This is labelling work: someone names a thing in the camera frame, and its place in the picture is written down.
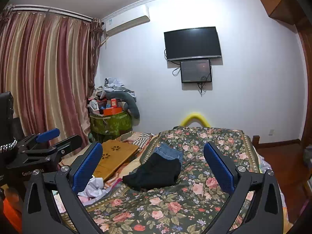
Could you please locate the orange box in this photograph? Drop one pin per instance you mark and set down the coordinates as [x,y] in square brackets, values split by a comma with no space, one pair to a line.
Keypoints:
[112,111]

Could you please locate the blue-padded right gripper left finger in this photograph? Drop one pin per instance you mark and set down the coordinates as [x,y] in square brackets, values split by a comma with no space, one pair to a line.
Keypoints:
[40,213]

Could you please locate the floral green bedspread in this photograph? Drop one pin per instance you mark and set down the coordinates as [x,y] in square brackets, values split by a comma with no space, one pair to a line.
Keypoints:
[191,204]

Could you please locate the wooden wardrobe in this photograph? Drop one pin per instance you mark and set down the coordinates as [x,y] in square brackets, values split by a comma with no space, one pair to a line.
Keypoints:
[286,51]

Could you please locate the striped pink curtain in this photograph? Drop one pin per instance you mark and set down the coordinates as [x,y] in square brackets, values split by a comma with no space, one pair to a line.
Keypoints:
[49,63]

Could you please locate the wooden lap desk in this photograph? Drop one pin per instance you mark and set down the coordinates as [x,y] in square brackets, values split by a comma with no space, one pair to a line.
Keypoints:
[115,153]

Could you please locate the white crumpled cloth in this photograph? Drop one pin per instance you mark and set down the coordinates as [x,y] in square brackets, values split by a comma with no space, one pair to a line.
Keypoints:
[94,188]

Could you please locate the blue folded jeans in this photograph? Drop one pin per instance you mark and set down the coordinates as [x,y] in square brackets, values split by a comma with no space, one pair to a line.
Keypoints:
[169,153]

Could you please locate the grey plush pillow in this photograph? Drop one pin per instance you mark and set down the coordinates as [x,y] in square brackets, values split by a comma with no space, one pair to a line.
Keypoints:
[128,99]

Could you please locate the green fabric storage bin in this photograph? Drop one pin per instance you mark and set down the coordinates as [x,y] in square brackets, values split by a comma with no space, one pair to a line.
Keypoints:
[113,125]

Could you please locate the black wall television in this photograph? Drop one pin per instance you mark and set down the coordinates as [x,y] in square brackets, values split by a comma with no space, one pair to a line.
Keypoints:
[192,43]

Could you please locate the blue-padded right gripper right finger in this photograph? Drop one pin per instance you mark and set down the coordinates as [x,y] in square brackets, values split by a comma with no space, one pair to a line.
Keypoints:
[264,215]

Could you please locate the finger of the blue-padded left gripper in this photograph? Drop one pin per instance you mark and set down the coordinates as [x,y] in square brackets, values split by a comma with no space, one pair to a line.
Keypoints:
[58,150]
[42,137]

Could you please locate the white air conditioner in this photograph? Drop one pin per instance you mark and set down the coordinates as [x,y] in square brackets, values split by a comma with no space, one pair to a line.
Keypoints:
[126,20]

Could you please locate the black pants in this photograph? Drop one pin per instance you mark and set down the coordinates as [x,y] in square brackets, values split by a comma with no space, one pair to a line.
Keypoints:
[157,172]

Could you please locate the yellow foam bed rail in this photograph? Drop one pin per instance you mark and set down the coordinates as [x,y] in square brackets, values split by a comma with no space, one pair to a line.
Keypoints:
[197,117]

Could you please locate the left hand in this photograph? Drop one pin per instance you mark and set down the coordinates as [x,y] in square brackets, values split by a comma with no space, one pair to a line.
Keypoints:
[14,199]

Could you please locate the small wall monitor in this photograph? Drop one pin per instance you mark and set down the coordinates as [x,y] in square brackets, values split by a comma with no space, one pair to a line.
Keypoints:
[196,71]

